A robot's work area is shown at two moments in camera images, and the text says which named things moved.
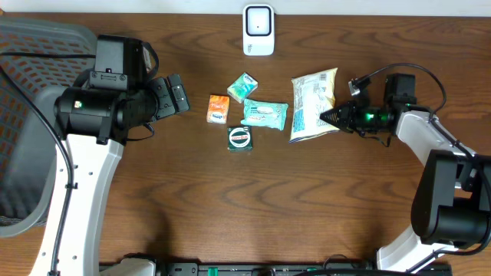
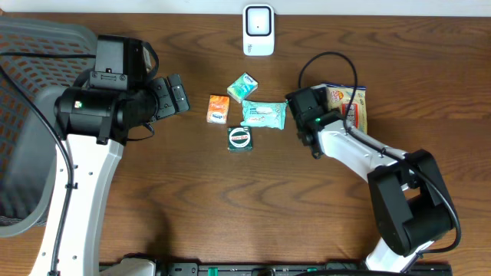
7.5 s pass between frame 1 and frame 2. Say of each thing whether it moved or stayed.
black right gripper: moved
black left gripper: stayed
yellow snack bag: moved
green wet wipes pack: stayed
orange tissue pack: stayed
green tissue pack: stayed
